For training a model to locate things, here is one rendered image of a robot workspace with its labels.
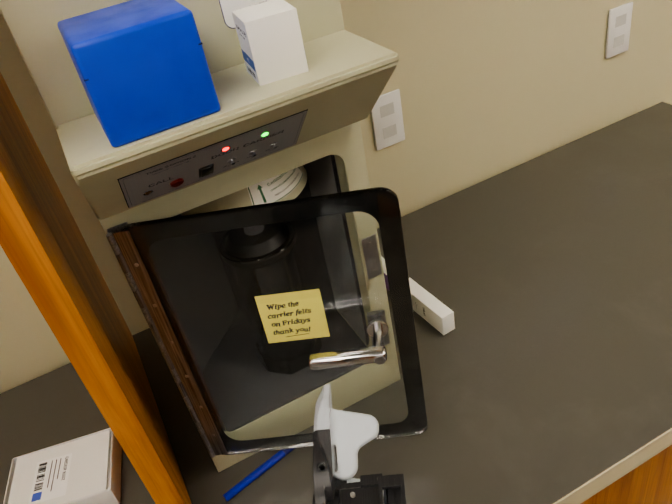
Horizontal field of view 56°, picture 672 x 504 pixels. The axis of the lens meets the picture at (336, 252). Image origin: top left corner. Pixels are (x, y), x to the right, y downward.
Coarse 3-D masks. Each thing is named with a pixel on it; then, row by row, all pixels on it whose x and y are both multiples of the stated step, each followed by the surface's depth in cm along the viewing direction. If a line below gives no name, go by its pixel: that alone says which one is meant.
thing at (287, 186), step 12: (300, 168) 83; (264, 180) 77; (276, 180) 78; (288, 180) 80; (300, 180) 81; (240, 192) 77; (252, 192) 77; (264, 192) 77; (276, 192) 78; (288, 192) 79; (300, 192) 81; (204, 204) 78; (216, 204) 77; (228, 204) 77; (240, 204) 77; (252, 204) 77
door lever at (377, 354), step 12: (372, 324) 75; (384, 324) 75; (372, 336) 76; (360, 348) 72; (372, 348) 72; (384, 348) 72; (312, 360) 72; (324, 360) 72; (336, 360) 72; (348, 360) 72; (360, 360) 72; (372, 360) 72; (384, 360) 71
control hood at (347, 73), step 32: (320, 64) 62; (352, 64) 60; (384, 64) 61; (224, 96) 59; (256, 96) 58; (288, 96) 58; (320, 96) 60; (352, 96) 64; (64, 128) 60; (96, 128) 58; (192, 128) 55; (224, 128) 57; (320, 128) 69; (96, 160) 53; (128, 160) 54; (160, 160) 57; (256, 160) 69; (96, 192) 57
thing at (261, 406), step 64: (384, 192) 64; (192, 256) 69; (256, 256) 69; (320, 256) 69; (384, 256) 69; (192, 320) 75; (256, 320) 75; (384, 320) 75; (256, 384) 81; (320, 384) 81; (384, 384) 81; (256, 448) 89
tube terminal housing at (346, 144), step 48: (0, 0) 54; (48, 0) 56; (96, 0) 57; (192, 0) 61; (288, 0) 65; (336, 0) 68; (48, 48) 57; (240, 48) 65; (48, 96) 59; (336, 144) 76; (192, 192) 71
